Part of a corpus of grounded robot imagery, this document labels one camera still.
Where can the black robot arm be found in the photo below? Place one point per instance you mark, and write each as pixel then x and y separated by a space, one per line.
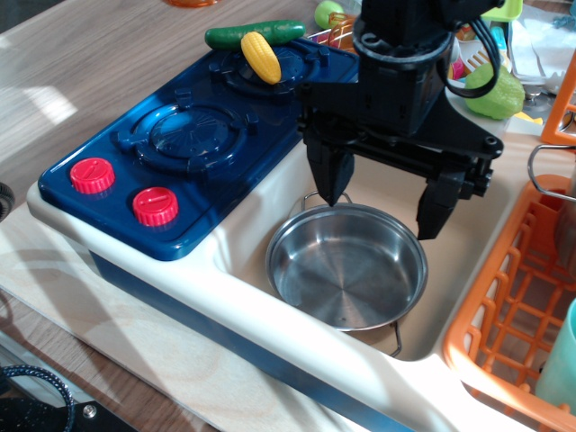
pixel 410 29

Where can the red stove knob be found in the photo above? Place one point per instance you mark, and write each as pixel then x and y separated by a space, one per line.
pixel 92 175
pixel 155 206

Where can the red stove knob left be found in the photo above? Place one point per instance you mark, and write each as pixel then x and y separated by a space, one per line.
pixel 92 175

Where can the blue toy stove top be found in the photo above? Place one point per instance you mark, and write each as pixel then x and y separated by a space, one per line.
pixel 210 135

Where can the green toy cucumber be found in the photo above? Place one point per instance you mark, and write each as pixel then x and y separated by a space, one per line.
pixel 278 32

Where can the yellow toy corn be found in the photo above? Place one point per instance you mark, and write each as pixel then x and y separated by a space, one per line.
pixel 261 57

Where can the green toy pepper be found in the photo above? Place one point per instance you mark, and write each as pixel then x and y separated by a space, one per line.
pixel 503 101

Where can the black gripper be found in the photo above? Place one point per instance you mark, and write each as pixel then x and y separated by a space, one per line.
pixel 397 113

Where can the orange dish rack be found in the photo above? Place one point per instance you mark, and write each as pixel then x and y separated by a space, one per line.
pixel 506 327

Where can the red stove knob right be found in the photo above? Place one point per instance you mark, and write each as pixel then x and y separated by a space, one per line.
pixel 155 206

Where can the teal plastic cup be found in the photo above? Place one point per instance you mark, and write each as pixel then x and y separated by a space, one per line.
pixel 556 383

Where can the orange transparent cup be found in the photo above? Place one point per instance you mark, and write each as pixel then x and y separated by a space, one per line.
pixel 341 32

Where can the light green toy apple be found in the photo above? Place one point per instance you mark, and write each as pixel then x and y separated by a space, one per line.
pixel 324 10

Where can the stainless steel pan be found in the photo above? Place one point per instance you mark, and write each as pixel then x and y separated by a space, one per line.
pixel 351 266

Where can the cream toy sink unit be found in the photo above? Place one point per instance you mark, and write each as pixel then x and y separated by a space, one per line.
pixel 224 280

